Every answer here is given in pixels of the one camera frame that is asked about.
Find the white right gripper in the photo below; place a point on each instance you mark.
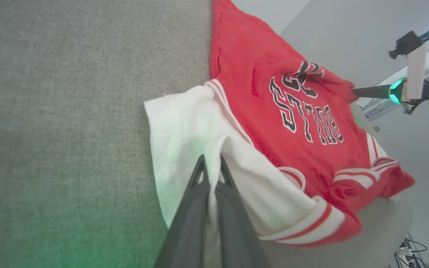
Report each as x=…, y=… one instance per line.
x=415, y=74

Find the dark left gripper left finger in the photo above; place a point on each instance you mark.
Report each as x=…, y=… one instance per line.
x=188, y=227

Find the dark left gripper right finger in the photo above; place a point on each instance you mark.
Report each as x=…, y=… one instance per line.
x=237, y=230

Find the red and white jersey garment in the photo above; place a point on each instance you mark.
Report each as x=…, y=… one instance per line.
x=259, y=93

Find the grey fabric sofa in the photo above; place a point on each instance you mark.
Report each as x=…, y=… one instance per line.
x=69, y=111

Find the white power strip with plugs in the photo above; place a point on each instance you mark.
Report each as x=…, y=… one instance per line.
x=408, y=257

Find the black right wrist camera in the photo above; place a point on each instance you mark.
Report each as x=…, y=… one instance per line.
x=405, y=42

